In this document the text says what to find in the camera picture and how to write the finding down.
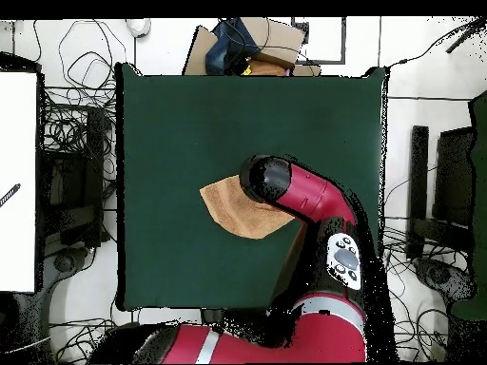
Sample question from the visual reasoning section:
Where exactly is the orange terry towel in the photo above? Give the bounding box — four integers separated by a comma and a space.
199, 174, 297, 240

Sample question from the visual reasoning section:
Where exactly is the orange brown cloth item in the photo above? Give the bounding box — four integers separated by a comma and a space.
246, 59, 290, 77

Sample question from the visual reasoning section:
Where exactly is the flat cardboard sheet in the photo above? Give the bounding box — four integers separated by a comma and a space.
182, 25, 220, 76

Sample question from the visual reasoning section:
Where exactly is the dark green table cloth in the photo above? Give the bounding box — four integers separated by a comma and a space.
115, 62, 389, 311

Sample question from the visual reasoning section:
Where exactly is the blue bag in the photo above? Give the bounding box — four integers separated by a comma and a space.
205, 17, 260, 76

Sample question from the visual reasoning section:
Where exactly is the large cardboard box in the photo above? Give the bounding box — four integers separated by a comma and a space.
239, 16, 307, 69

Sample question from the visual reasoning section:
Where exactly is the black equipment rack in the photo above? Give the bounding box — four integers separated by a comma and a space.
37, 106, 115, 248

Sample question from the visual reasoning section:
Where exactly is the black upright bar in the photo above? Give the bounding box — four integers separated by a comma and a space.
405, 125, 430, 260

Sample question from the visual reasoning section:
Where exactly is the dark stand foot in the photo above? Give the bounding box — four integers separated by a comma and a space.
413, 257, 477, 303
44, 246, 92, 277

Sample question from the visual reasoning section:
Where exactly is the white rounded object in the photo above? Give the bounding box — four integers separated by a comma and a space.
125, 17, 152, 38

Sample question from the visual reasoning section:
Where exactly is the black panel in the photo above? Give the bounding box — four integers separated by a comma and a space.
432, 126, 477, 229

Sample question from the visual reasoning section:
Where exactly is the white board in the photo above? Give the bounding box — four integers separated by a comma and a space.
0, 71, 39, 294

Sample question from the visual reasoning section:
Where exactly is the striped black rod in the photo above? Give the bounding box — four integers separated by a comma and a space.
0, 182, 22, 208

